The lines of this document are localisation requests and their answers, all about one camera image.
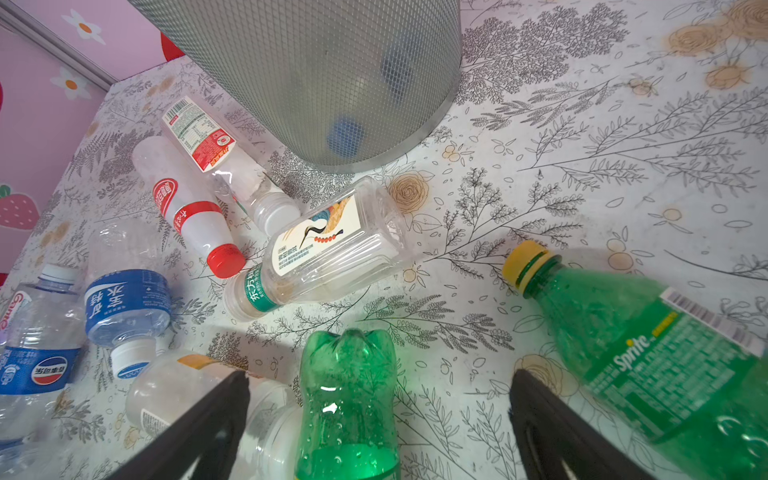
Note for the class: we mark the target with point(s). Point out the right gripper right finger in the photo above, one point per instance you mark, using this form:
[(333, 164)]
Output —
[(556, 443)]

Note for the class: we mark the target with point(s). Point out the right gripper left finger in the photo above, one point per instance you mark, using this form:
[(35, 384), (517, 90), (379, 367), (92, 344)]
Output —
[(203, 442)]

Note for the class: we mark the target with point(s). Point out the green Sprite bottle yellow cap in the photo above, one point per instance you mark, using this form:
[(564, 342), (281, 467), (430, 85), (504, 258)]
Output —
[(348, 429)]

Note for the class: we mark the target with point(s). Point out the clear bottle blue label white cap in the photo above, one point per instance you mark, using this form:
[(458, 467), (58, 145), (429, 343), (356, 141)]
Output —
[(127, 297)]

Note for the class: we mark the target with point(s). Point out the clear bottle with blue cap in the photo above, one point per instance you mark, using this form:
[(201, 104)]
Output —
[(369, 119)]

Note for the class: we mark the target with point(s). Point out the grey mesh waste bin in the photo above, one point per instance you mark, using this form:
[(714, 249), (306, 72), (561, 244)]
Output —
[(285, 61)]

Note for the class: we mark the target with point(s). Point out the Pepsi water bottle blue label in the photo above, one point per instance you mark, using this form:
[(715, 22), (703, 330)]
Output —
[(42, 333)]

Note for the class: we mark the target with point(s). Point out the white bottle with red cap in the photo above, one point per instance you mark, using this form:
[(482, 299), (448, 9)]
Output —
[(188, 205)]

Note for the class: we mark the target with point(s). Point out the square clear bottle crane label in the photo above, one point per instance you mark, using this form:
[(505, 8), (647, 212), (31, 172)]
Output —
[(349, 243)]

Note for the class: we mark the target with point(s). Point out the bottle with red white label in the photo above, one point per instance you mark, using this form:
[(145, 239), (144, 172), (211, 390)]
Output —
[(213, 149)]

